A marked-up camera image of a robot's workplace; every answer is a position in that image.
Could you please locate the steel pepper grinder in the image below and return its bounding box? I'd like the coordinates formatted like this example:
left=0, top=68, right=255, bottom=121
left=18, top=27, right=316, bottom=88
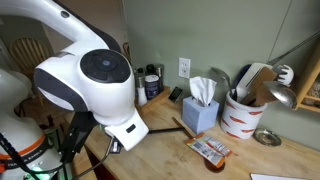
left=154, top=63, right=166, bottom=94

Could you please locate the small black phone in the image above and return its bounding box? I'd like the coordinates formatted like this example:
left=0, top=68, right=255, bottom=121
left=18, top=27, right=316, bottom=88
left=167, top=86, right=184, bottom=104

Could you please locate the metal serving spoon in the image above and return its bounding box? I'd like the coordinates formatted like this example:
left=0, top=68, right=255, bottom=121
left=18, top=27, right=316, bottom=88
left=211, top=66, right=235, bottom=98

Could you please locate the wooden wall shelf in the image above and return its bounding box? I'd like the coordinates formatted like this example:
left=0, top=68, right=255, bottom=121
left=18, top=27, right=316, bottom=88
left=294, top=44, right=320, bottom=115

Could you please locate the steel ladle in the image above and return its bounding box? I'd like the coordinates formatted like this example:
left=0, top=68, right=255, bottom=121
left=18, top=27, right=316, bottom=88
left=262, top=80, right=299, bottom=110

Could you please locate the white wall outlet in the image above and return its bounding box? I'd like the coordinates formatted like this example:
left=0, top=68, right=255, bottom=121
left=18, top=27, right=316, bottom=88
left=178, top=56, right=192, bottom=80

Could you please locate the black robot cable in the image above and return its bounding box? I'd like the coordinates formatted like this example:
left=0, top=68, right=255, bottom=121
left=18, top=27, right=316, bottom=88
left=0, top=132, right=116, bottom=180

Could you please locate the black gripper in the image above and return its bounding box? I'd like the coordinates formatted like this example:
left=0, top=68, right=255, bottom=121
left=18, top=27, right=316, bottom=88
left=109, top=139, right=123, bottom=155

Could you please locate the wooden spindle chair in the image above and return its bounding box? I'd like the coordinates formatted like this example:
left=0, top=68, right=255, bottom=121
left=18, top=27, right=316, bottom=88
left=8, top=36, right=55, bottom=108

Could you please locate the white stove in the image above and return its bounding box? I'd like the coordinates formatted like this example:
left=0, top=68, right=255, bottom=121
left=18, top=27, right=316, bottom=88
left=249, top=172, right=312, bottom=180

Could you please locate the white salt shaker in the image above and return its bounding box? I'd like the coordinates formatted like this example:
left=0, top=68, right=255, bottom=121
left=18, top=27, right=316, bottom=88
left=136, top=85, right=149, bottom=107

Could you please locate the black cap bottle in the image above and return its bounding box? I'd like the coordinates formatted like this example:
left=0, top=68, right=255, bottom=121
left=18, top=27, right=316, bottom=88
left=145, top=63, right=156, bottom=76

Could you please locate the silver lid spice jar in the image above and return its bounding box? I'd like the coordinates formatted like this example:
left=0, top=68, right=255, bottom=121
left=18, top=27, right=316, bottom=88
left=134, top=73, right=146, bottom=89

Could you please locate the blue tissue box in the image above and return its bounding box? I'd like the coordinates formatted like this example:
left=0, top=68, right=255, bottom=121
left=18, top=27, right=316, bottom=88
left=181, top=96, right=221, bottom=136

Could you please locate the white crock orange fish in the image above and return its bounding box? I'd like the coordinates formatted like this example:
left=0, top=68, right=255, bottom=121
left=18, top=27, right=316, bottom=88
left=220, top=91, right=269, bottom=141

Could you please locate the white black pasta server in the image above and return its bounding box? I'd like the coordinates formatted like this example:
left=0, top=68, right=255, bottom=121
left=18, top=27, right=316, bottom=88
left=274, top=63, right=296, bottom=86

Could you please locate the small metal dish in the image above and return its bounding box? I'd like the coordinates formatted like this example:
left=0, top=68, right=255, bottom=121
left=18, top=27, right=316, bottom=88
left=252, top=127, right=283, bottom=148

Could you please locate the grey metal wall rod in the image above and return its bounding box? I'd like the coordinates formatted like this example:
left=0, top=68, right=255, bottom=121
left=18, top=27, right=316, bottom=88
left=267, top=30, right=320, bottom=66

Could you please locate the wooden spice tray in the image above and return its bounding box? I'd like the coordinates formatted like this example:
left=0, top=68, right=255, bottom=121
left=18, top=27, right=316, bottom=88
left=134, top=85, right=172, bottom=116

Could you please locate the white flat spatula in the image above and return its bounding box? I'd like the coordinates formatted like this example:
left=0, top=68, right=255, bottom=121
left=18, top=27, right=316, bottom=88
left=235, top=62, right=274, bottom=103

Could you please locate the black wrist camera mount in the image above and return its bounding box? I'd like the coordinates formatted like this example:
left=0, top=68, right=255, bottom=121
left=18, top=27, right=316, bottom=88
left=59, top=111, right=99, bottom=165

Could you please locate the blue canister white lid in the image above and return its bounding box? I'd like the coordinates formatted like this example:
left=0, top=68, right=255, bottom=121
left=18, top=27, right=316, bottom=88
left=144, top=74, right=161, bottom=101

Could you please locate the orange white paper packet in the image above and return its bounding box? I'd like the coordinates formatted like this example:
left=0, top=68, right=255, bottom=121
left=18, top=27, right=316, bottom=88
left=184, top=132, right=234, bottom=169

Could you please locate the white tissue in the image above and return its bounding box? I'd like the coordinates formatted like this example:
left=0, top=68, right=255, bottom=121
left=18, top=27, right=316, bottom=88
left=188, top=75, right=218, bottom=108

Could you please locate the wooden spatula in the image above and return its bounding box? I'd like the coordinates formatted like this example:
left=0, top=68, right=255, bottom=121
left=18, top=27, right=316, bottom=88
left=241, top=66, right=278, bottom=107

